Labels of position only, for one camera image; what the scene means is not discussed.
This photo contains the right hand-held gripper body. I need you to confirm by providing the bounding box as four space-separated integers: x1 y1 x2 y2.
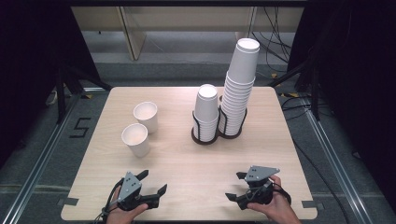
236 164 280 210

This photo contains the white paper cup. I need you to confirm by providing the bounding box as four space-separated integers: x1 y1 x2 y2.
133 101 159 134
120 122 151 158

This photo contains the tall stack of white cups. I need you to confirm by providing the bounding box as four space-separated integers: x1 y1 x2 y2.
218 37 261 137

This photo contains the black wire cup holder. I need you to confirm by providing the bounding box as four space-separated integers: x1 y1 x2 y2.
191 105 248 147

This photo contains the person's right hand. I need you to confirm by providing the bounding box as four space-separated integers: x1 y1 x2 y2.
247 175 295 223

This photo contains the left hand-held gripper cable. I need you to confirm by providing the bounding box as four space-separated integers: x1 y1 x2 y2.
92 177 125 224

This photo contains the black floor cable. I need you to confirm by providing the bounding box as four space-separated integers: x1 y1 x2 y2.
279 96 353 224

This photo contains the bundle of black hanging cables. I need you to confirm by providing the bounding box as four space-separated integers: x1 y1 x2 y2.
251 6 293 76

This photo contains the hand-held gripper cable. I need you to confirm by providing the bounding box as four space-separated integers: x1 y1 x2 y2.
92 177 125 224
272 183 292 206

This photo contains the black tape strip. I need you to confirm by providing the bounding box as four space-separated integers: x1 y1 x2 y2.
302 200 325 209
57 197 79 207

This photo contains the beige cabinet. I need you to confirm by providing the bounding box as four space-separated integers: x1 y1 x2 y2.
71 6 304 62

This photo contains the aluminium floor rail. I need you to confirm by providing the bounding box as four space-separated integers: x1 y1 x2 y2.
0 92 82 224
303 102 375 224

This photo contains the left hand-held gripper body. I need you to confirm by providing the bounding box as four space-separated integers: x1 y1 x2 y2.
117 171 152 212

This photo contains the short stack of white cups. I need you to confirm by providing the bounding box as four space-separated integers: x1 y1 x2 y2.
192 83 219 143

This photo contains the person's left hand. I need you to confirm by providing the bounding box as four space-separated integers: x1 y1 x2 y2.
106 189 149 224

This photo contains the black metal stand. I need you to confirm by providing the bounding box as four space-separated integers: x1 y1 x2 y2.
54 62 113 125
267 46 321 122

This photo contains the right hand-held gripper cable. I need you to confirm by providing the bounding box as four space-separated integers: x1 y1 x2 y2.
272 183 292 206

